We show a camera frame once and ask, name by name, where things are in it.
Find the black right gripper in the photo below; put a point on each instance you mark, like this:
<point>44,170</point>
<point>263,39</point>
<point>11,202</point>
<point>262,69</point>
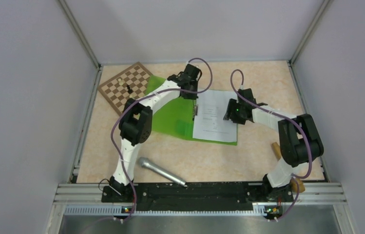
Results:
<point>233,104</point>

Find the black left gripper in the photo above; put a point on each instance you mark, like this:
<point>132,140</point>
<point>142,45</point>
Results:
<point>190,97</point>

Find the white paper files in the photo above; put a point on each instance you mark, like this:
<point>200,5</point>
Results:
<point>209,123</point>

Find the metal folder clip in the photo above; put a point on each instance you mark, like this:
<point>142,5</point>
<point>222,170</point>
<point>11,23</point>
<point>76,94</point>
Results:
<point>195,111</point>

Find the green plastic folder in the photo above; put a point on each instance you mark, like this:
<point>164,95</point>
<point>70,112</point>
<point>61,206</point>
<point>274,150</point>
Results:
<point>175,119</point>

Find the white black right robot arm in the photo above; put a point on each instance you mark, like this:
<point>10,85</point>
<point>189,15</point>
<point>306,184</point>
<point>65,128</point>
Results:
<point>299,140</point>

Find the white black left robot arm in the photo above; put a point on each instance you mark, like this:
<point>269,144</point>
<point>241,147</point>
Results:
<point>136,121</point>

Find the wooden chessboard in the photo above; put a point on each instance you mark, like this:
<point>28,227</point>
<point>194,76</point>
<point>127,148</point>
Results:
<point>136,75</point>

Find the black chess piece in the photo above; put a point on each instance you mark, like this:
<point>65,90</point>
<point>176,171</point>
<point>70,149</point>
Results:
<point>129,89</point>

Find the silver microphone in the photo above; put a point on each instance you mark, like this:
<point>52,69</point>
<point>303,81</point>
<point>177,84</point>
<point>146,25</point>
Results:
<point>150,165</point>

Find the wooden rolling pin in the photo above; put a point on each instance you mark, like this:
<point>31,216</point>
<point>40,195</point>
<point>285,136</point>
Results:
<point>297,184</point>

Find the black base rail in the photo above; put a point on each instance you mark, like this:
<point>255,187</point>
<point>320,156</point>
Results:
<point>198,196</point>

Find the white slotted cable duct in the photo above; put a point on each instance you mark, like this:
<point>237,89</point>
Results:
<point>115,210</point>

